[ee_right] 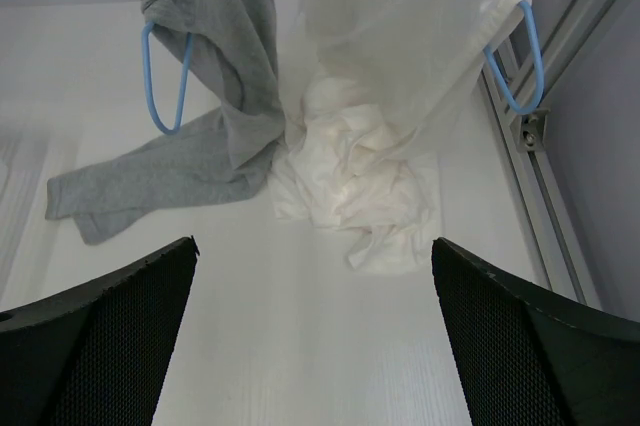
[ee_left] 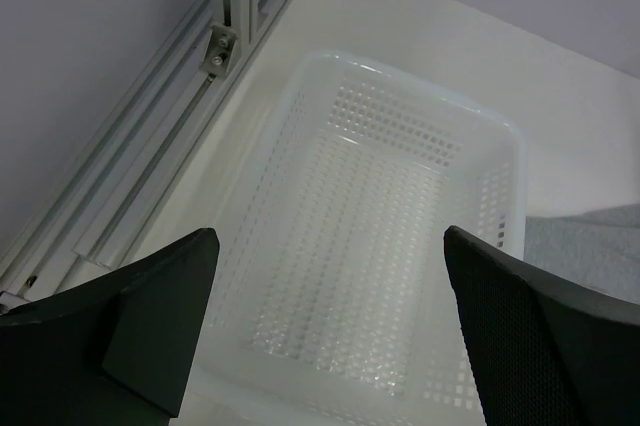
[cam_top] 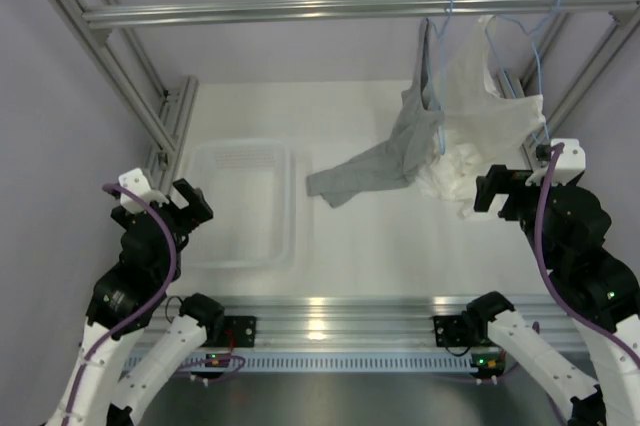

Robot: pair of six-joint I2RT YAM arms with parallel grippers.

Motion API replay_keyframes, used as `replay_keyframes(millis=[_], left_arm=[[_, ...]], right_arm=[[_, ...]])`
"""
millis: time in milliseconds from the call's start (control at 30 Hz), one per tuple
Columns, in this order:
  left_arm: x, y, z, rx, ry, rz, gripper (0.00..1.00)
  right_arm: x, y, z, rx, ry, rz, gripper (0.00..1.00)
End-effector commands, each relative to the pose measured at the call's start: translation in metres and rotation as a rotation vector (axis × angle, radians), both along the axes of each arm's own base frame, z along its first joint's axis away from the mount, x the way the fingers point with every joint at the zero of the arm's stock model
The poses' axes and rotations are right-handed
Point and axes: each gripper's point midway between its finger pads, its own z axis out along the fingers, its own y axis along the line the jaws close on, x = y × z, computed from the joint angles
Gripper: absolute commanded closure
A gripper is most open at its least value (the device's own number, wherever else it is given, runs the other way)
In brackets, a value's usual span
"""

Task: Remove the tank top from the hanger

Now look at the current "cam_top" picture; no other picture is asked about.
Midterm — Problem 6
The light blue cable duct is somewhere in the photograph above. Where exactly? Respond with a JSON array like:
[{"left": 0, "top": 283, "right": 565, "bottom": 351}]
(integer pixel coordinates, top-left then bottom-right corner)
[{"left": 124, "top": 353, "right": 479, "bottom": 375}]

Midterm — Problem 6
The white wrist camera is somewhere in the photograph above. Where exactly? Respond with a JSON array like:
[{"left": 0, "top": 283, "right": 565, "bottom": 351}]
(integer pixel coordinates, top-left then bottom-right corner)
[
  {"left": 525, "top": 138, "right": 586, "bottom": 186},
  {"left": 118, "top": 168, "right": 169, "bottom": 214}
]

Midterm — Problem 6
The white tank top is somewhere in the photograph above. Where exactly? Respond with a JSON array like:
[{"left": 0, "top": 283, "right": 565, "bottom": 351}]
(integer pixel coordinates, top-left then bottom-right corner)
[{"left": 418, "top": 16, "right": 546, "bottom": 221}]

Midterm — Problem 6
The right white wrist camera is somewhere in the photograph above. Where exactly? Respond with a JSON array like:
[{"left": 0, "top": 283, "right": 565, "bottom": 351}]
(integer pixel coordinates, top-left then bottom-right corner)
[{"left": 525, "top": 138, "right": 586, "bottom": 186}]

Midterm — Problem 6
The grey tank top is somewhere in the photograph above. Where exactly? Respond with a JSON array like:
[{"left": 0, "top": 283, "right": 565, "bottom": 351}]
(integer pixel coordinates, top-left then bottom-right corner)
[{"left": 306, "top": 19, "right": 444, "bottom": 208}]

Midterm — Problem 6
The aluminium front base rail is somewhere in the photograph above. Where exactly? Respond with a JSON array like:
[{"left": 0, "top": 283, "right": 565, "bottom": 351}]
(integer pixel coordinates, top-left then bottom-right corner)
[{"left": 137, "top": 295, "right": 586, "bottom": 353}]

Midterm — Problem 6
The left aluminium frame post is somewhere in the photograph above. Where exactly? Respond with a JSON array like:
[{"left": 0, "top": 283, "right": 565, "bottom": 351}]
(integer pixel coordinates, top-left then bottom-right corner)
[{"left": 48, "top": 0, "right": 199, "bottom": 192}]

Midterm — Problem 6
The aluminium frame post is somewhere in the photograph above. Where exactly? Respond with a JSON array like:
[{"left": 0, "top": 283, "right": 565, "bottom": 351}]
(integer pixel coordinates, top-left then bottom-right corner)
[
  {"left": 514, "top": 0, "right": 640, "bottom": 167},
  {"left": 48, "top": 0, "right": 199, "bottom": 192}
]

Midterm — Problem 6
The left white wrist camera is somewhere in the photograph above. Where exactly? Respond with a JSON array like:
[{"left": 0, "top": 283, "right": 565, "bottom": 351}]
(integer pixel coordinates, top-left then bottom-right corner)
[{"left": 118, "top": 168, "right": 169, "bottom": 214}]

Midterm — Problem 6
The light blue wire hanger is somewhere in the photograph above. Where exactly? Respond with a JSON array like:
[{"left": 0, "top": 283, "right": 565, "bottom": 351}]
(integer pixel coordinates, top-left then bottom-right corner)
[{"left": 432, "top": 0, "right": 455, "bottom": 156}]

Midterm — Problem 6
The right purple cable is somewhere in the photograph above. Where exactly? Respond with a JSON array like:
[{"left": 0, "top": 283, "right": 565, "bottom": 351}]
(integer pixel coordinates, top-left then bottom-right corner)
[{"left": 532, "top": 143, "right": 640, "bottom": 367}]

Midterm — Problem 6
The right aluminium frame post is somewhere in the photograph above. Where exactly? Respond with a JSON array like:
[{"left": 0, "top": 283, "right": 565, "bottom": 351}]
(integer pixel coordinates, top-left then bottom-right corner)
[{"left": 514, "top": 0, "right": 640, "bottom": 167}]

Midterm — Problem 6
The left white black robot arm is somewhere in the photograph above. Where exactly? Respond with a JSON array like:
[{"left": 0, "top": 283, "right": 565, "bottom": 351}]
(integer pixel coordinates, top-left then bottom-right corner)
[{"left": 48, "top": 169, "right": 226, "bottom": 425}]

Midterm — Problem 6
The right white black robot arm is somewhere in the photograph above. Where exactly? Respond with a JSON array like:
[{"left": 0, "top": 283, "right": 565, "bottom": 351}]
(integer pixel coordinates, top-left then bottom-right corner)
[{"left": 461, "top": 165, "right": 639, "bottom": 425}]

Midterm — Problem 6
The aluminium top rail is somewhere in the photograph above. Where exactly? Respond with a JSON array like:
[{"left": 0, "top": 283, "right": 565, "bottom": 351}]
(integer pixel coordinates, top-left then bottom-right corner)
[{"left": 82, "top": 0, "right": 639, "bottom": 30}]

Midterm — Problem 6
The white plastic basket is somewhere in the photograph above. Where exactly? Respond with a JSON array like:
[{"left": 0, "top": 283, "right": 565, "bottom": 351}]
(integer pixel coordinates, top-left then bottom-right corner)
[{"left": 182, "top": 138, "right": 296, "bottom": 271}]

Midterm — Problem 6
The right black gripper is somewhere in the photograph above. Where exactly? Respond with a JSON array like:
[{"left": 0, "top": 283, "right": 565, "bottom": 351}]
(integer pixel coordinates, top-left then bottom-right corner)
[{"left": 474, "top": 165, "right": 575, "bottom": 269}]

